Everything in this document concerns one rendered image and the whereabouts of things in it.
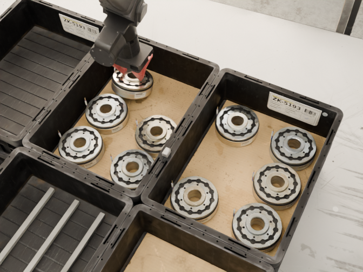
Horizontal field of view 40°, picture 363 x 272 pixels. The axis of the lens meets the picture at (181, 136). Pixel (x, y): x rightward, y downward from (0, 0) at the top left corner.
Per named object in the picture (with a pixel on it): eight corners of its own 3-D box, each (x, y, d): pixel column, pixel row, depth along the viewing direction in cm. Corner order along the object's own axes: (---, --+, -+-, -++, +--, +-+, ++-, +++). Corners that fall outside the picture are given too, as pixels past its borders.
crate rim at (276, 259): (222, 72, 119) (222, 65, 117) (343, 116, 111) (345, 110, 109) (138, 205, 100) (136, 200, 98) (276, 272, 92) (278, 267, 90)
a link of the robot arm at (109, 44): (148, -1, 100) (110, -17, 101) (123, 39, 95) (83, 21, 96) (144, 35, 111) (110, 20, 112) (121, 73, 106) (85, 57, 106)
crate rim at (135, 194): (117, 33, 128) (116, 26, 126) (222, 72, 119) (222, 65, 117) (21, 149, 109) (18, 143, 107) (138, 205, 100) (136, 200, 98)
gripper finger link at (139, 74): (142, 92, 121) (138, 68, 113) (118, 82, 123) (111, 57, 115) (156, 72, 124) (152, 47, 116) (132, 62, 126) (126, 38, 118)
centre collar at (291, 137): (288, 132, 114) (289, 130, 114) (308, 141, 113) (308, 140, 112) (279, 147, 112) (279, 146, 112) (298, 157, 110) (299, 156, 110)
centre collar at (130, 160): (128, 155, 112) (128, 154, 112) (147, 163, 111) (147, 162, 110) (117, 172, 110) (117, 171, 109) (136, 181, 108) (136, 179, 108)
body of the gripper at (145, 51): (140, 72, 114) (136, 51, 107) (103, 56, 117) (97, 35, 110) (154, 52, 117) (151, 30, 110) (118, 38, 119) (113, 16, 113)
